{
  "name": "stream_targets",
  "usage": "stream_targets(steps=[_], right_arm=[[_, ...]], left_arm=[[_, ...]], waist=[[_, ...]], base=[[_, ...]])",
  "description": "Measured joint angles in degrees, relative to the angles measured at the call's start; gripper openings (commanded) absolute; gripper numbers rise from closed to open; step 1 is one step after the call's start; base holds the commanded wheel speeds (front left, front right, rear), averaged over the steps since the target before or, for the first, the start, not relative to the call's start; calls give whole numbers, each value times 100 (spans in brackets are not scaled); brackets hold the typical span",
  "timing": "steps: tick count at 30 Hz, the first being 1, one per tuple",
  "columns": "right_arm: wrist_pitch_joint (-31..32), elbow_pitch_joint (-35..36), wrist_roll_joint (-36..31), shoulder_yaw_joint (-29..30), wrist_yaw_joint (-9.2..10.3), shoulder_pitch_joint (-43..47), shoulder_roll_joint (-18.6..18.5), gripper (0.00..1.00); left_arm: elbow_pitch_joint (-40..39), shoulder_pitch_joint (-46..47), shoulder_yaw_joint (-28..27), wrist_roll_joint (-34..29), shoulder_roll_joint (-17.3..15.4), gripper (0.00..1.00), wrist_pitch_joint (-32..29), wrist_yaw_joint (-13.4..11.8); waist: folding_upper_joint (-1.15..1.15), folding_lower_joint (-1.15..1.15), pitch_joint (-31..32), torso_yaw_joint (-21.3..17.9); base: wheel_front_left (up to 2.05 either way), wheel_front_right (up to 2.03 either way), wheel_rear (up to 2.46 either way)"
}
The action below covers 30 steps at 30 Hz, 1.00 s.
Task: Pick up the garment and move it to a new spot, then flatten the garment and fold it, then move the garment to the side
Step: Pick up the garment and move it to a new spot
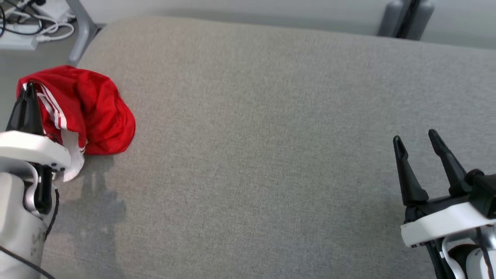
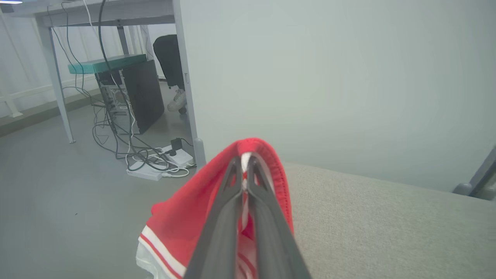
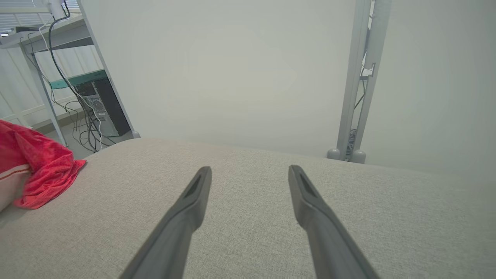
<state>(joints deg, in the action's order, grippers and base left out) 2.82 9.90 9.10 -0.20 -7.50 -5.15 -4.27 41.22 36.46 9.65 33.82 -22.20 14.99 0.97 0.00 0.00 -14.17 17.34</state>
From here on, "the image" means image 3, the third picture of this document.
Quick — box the green shelf board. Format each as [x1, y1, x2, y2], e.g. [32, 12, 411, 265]
[49, 70, 107, 90]

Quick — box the thin white cable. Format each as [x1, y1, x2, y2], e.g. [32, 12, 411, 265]
[38, 15, 104, 151]

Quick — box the grey metal partition joint post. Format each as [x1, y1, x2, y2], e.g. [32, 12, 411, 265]
[327, 0, 393, 164]

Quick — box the white monitor stand pole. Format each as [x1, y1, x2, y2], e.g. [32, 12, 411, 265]
[46, 0, 67, 21]

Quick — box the thick black cable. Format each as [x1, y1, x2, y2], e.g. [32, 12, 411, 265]
[48, 0, 102, 152]

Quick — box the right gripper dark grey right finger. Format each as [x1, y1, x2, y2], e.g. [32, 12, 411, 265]
[288, 165, 381, 279]

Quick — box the red mesh garment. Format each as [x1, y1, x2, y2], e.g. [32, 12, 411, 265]
[0, 119, 86, 210]

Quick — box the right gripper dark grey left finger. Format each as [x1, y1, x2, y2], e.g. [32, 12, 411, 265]
[119, 167, 213, 279]

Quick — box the grey white desk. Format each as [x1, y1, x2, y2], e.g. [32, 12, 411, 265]
[0, 15, 93, 148]

